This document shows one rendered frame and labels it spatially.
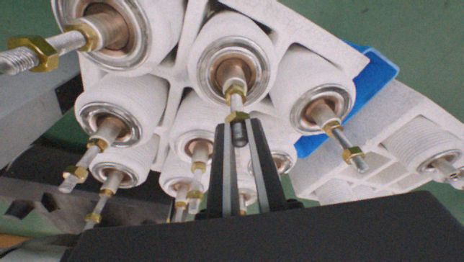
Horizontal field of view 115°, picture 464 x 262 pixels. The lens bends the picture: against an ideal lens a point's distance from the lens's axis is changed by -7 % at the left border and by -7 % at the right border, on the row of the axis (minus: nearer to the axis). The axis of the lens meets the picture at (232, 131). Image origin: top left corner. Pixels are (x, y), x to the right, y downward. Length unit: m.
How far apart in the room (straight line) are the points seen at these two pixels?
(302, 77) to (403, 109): 0.29
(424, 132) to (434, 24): 0.28
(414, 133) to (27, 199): 0.95
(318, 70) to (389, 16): 0.36
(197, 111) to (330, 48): 0.20
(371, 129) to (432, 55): 0.30
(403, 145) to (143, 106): 0.48
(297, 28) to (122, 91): 0.23
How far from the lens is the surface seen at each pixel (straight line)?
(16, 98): 0.38
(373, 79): 0.48
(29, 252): 0.55
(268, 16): 0.24
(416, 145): 0.47
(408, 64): 0.66
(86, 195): 0.65
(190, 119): 0.22
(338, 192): 0.54
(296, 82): 0.21
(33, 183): 0.70
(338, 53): 0.29
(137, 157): 0.32
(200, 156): 0.22
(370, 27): 0.54
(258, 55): 0.17
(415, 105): 0.46
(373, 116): 0.48
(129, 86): 0.25
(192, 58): 0.18
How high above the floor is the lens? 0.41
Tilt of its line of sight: 48 degrees down
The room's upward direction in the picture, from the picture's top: 176 degrees clockwise
